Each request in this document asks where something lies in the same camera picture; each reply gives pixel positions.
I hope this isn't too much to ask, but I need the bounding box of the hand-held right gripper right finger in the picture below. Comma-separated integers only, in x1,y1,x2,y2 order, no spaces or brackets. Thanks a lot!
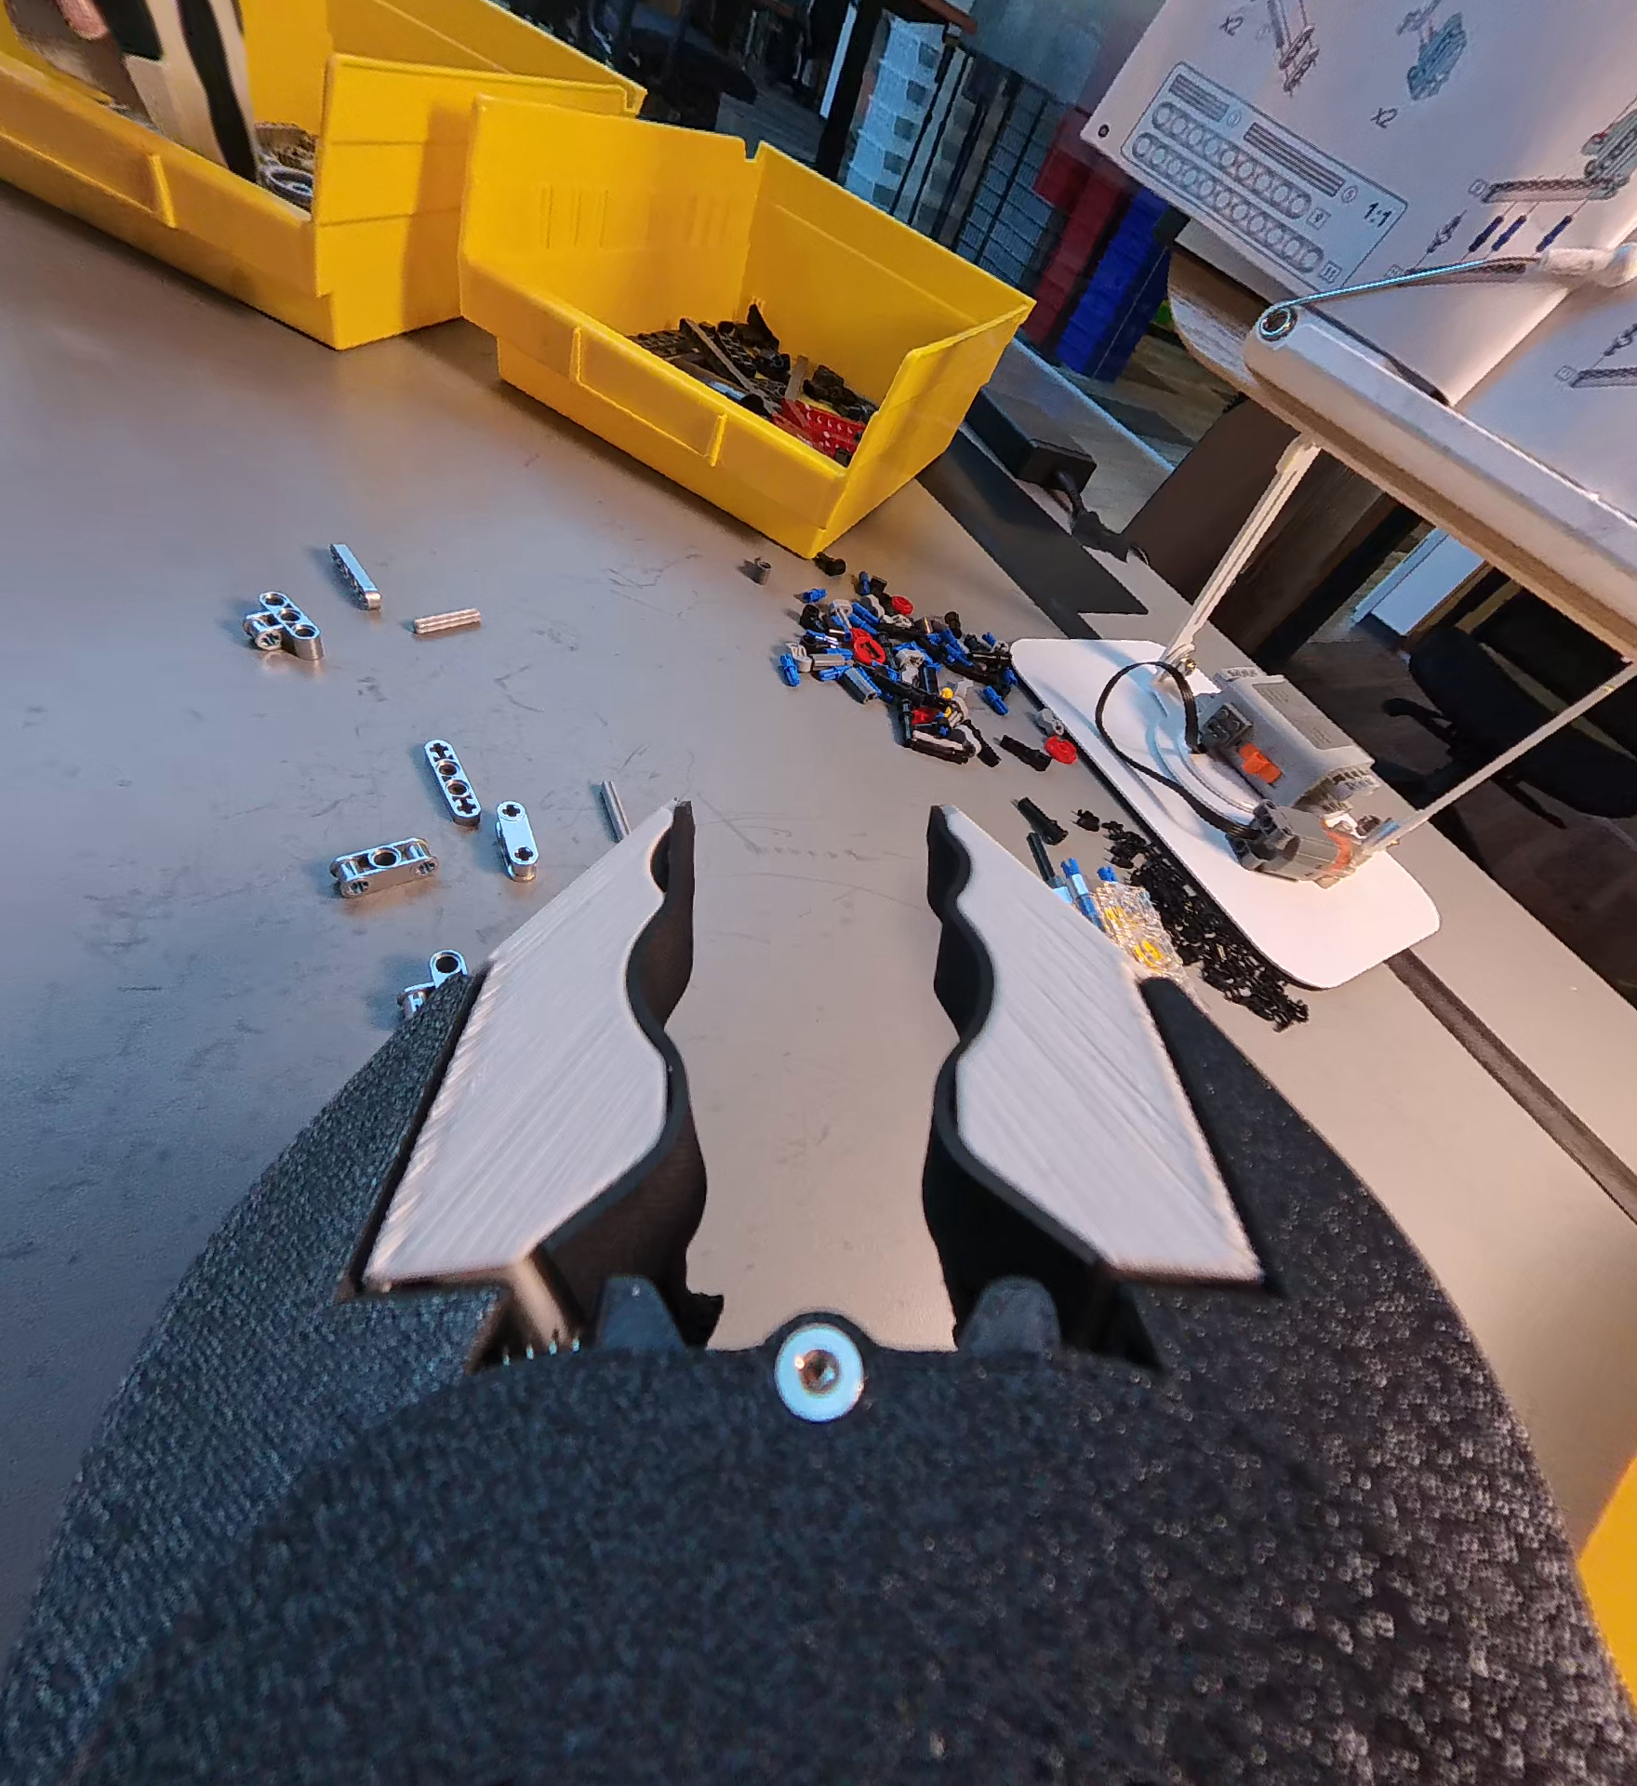
924,805,1267,1285

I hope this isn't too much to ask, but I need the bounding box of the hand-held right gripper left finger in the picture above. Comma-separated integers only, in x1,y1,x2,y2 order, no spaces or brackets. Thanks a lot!
357,798,709,1347

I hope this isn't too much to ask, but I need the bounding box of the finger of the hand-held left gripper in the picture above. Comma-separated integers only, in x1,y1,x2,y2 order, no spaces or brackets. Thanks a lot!
108,50,231,172
205,0,268,183

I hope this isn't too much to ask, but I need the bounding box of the pile of silver beam parts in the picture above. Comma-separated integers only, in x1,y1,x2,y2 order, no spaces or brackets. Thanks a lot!
254,124,326,212

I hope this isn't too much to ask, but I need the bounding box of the clear brick engine assembly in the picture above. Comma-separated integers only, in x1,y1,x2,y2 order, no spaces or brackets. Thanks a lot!
1029,830,1174,979

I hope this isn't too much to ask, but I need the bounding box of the pile of mixed brick parts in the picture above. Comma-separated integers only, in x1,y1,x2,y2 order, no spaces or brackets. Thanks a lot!
740,553,1079,769

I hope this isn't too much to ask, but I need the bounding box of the silver three-hole beam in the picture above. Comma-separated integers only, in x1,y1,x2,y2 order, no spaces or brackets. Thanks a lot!
241,589,326,662

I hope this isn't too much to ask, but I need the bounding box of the building instruction booklet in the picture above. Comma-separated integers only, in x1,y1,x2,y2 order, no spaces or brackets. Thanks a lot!
1079,0,1637,553

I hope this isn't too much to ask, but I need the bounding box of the grey desk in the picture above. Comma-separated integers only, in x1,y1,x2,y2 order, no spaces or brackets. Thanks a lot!
0,154,1637,1747

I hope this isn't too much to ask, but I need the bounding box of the pile of black pins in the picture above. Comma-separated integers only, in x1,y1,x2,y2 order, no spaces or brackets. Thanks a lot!
1077,805,1308,1037

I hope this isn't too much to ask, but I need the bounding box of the grey motor brick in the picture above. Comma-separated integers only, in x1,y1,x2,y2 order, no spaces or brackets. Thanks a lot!
1196,668,1405,887

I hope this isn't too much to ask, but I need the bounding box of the black office chair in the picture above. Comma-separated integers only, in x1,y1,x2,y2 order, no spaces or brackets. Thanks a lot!
1405,616,1637,826

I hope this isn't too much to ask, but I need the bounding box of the pile of black brick parts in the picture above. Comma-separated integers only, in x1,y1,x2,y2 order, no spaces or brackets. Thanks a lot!
630,305,885,471

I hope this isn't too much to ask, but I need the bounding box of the black power adapter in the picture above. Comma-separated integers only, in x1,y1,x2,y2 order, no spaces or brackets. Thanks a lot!
971,390,1143,563

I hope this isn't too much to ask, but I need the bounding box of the wooden stand board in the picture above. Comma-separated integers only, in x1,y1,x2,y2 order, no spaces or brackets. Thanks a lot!
1169,254,1321,408

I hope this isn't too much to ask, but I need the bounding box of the shelf of coloured bins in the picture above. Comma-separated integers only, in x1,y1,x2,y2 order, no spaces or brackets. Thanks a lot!
1029,141,1186,381

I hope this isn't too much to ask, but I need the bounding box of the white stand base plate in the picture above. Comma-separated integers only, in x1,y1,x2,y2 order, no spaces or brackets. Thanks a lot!
1009,634,1441,990

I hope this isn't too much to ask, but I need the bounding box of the black motor cable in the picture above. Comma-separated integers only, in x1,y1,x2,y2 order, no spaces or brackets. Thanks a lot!
1094,655,1267,847

